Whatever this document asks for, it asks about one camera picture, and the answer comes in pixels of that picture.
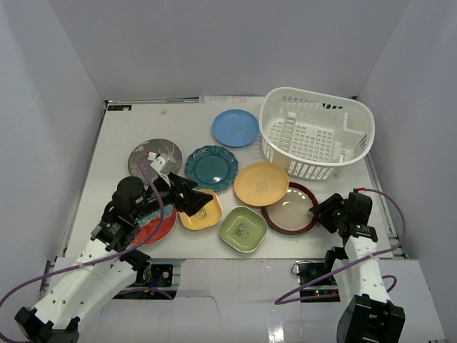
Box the dark red rimmed plate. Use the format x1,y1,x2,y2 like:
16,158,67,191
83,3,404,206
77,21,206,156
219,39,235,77
261,182,318,236

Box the grey reindeer plate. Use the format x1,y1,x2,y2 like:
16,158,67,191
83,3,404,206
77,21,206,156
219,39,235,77
128,139,182,185

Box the white plastic dish bin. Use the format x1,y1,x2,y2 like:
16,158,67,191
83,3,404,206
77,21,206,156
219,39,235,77
258,87,375,182

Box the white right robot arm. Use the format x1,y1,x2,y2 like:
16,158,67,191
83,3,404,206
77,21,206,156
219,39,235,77
309,189,406,342

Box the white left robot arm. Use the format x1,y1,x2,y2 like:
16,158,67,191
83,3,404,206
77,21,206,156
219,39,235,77
14,173,213,342

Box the yellow square panda dish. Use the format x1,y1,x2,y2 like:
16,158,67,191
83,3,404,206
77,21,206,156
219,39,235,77
179,189,222,231

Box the red teal flower plate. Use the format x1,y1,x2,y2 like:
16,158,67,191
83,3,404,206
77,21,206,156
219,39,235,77
132,205,177,246

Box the teal scalloped plate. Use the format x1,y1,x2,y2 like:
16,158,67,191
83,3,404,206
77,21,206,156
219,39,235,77
184,145,238,192

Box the green square panda dish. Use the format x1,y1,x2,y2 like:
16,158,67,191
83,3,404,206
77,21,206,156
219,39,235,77
219,206,268,254

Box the orange round plate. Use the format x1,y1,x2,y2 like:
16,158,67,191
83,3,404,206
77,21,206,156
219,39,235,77
233,162,289,207

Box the light blue round plate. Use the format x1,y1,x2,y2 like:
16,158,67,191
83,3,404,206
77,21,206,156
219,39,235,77
211,109,259,148

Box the black label sticker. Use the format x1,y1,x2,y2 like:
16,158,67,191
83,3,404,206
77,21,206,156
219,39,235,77
106,104,132,111

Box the paper sheets behind table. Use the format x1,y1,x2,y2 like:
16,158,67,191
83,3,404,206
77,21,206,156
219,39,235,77
199,96,265,104

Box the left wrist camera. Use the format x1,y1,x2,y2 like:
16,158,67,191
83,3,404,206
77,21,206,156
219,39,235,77
146,151,179,176

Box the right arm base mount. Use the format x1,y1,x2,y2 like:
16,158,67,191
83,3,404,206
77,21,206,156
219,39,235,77
291,260,343,303

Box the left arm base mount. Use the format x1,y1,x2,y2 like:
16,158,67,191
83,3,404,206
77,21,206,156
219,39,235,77
114,264,179,300

